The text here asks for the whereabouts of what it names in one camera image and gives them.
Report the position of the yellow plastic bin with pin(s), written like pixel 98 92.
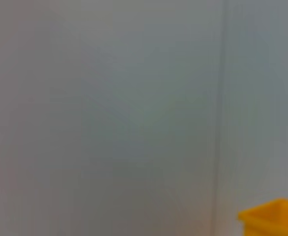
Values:
pixel 276 218

